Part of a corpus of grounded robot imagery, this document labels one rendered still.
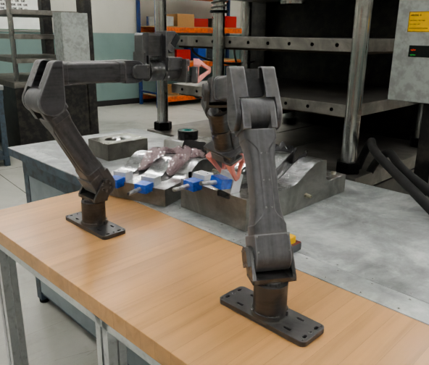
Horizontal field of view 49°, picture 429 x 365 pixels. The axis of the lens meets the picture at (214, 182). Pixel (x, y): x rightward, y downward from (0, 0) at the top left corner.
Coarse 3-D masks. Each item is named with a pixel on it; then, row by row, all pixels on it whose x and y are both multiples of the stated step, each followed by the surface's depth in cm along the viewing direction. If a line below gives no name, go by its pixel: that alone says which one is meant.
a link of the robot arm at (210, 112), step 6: (210, 108) 117; (216, 108) 116; (222, 108) 116; (210, 114) 115; (216, 114) 114; (222, 114) 114; (210, 120) 115; (216, 120) 114; (222, 120) 114; (210, 126) 117; (216, 126) 115; (222, 126) 115; (228, 126) 116; (216, 132) 116; (222, 132) 116
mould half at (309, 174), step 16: (304, 160) 145; (320, 160) 144; (192, 176) 142; (288, 176) 141; (304, 176) 139; (320, 176) 146; (336, 176) 154; (192, 192) 137; (208, 192) 132; (240, 192) 128; (288, 192) 135; (304, 192) 141; (320, 192) 148; (336, 192) 155; (192, 208) 139; (208, 208) 133; (224, 208) 129; (240, 208) 124; (288, 208) 137; (240, 224) 126
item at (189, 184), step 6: (198, 174) 135; (204, 174) 135; (210, 174) 135; (186, 180) 133; (192, 180) 133; (198, 180) 133; (204, 180) 134; (180, 186) 131; (186, 186) 132; (192, 186) 132; (198, 186) 133
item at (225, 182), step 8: (216, 176) 125; (224, 176) 126; (240, 176) 126; (200, 184) 120; (208, 184) 121; (216, 184) 124; (224, 184) 123; (232, 184) 125; (240, 184) 128; (232, 192) 126
